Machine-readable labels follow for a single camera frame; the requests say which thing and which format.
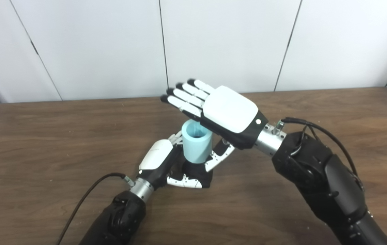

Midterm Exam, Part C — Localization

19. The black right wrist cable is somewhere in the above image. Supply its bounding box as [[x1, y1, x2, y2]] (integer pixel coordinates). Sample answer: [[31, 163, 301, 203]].
[[275, 117, 364, 191]]

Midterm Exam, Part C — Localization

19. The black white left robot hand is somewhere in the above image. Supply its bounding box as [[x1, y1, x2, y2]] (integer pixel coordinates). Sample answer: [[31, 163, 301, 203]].
[[138, 131, 202, 189]]

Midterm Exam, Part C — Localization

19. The light-blue cylindrical hose piece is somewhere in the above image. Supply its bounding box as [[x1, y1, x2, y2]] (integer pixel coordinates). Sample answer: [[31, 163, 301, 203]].
[[182, 120, 212, 164]]

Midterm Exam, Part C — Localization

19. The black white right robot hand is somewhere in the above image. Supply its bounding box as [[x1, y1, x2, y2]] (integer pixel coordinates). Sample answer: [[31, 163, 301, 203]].
[[160, 79, 269, 172]]

